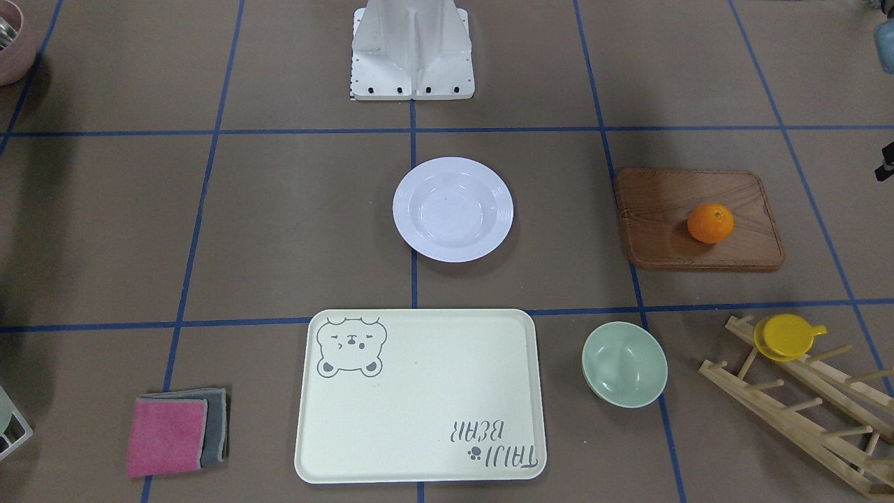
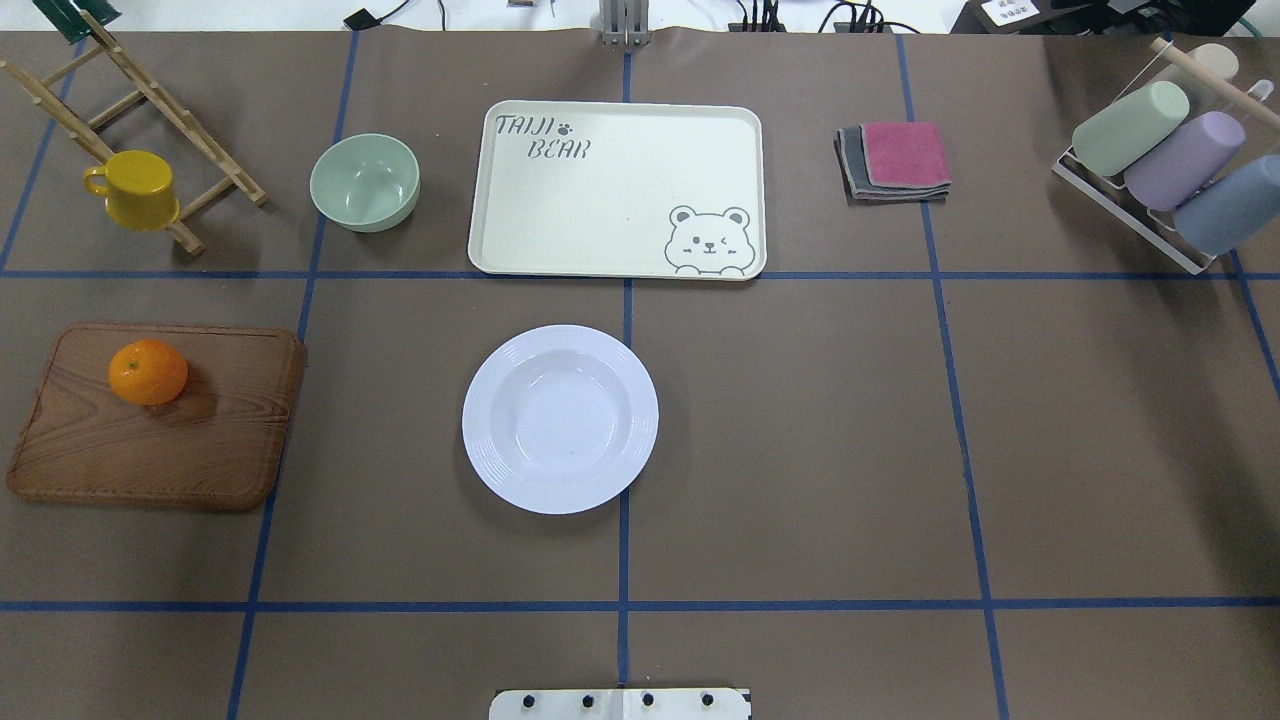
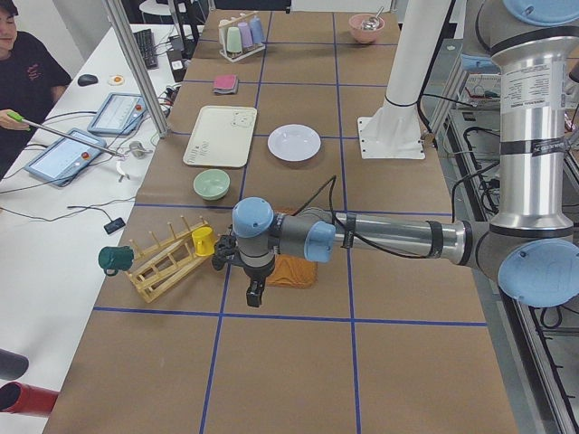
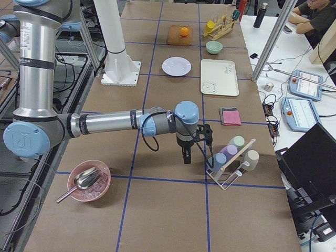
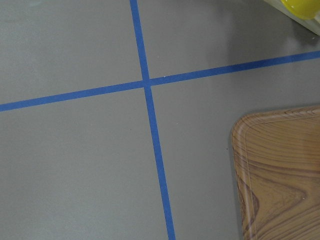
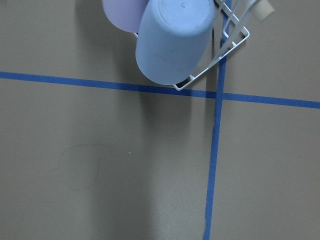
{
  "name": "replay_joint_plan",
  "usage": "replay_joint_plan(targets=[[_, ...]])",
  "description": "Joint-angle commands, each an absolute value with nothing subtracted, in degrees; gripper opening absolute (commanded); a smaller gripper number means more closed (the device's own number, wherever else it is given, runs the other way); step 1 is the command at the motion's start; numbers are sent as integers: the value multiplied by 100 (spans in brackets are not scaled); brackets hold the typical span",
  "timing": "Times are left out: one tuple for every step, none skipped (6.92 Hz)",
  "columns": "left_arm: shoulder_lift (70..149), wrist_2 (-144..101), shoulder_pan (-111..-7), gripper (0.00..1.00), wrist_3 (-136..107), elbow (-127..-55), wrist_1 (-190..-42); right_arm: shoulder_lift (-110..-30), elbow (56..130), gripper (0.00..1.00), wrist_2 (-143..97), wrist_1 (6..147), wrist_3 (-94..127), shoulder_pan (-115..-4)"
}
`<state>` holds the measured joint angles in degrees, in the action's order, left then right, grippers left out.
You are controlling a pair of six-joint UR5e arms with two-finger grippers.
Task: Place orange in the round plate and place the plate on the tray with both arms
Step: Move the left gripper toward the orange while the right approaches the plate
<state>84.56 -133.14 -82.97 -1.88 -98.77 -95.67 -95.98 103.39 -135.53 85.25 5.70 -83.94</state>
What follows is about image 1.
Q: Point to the white round plate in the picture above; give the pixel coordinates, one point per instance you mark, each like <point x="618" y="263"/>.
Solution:
<point x="453" y="209"/>

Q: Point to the orange fruit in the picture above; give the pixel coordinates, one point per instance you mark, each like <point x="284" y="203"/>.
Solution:
<point x="710" y="223"/>

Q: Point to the cream bear print tray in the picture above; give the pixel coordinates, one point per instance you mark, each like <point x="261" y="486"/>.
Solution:
<point x="419" y="395"/>

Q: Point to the brown wooden tray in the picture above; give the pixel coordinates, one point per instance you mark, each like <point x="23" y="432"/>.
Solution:
<point x="653" y="206"/>

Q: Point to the green bowl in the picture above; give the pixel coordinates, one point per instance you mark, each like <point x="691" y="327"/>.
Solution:
<point x="624" y="365"/>

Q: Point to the grey cloth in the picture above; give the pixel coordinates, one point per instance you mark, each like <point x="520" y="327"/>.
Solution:
<point x="216" y="425"/>

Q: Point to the pink cloth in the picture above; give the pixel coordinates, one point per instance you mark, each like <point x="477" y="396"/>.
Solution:
<point x="167" y="436"/>

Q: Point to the yellow cup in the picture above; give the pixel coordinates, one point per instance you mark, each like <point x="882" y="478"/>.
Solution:
<point x="785" y="337"/>

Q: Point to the wooden dish rack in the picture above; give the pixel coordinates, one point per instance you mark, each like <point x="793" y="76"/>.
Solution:
<point x="846" y="426"/>

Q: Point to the pink bowl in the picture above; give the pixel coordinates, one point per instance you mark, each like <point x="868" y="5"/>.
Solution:
<point x="19" y="44"/>

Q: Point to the blue cup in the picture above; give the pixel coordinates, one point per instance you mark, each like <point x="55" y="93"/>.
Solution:
<point x="883" y="38"/>

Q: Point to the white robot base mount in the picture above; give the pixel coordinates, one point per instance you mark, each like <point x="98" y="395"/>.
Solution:
<point x="411" y="50"/>

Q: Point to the white wire cup rack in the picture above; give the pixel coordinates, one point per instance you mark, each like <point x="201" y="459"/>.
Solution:
<point x="15" y="430"/>

